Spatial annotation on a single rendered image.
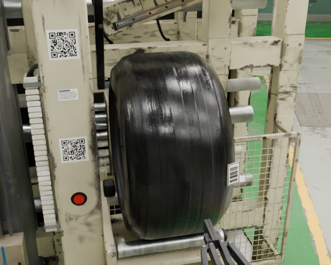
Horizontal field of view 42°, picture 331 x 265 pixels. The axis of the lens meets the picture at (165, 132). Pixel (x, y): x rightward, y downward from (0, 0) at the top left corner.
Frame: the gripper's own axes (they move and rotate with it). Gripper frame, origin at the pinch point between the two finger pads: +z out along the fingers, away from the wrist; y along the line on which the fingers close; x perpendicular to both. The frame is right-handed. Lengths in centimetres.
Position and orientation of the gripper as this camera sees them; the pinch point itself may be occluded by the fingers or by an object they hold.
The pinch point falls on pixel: (210, 233)
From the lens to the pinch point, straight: 104.8
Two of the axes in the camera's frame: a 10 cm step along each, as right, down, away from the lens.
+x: -0.2, 8.5, 5.3
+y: -9.8, 0.9, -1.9
